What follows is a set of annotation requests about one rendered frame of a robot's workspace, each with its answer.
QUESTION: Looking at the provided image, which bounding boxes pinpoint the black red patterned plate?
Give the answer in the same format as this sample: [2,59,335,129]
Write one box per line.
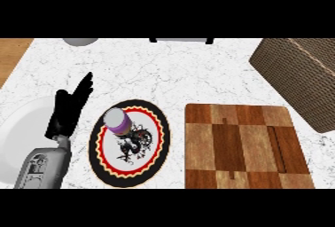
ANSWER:
[87,98,172,189]

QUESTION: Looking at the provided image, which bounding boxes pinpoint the brown wicker basket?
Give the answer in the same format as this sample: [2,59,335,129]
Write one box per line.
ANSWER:
[248,37,335,134]

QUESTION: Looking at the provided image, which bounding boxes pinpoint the purple cupcake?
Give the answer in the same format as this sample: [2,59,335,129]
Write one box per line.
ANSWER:
[102,106,133,137]

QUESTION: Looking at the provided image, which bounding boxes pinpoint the brown wooden panel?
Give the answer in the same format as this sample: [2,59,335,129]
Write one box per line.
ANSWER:
[0,37,36,89]

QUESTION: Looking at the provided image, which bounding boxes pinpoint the grey round object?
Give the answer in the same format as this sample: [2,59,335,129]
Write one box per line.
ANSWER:
[62,37,99,47]

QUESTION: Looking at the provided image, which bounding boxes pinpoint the grey appliance with black legs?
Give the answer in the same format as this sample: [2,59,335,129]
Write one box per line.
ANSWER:
[148,37,216,45]

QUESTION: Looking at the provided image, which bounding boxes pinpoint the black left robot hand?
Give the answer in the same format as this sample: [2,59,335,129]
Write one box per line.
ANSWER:
[45,71,96,141]

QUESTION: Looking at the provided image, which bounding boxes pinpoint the white plate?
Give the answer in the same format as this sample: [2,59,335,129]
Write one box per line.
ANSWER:
[0,95,64,186]

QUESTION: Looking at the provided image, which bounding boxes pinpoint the checkered wooden cutting board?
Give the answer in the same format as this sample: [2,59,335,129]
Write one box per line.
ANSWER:
[183,103,318,190]

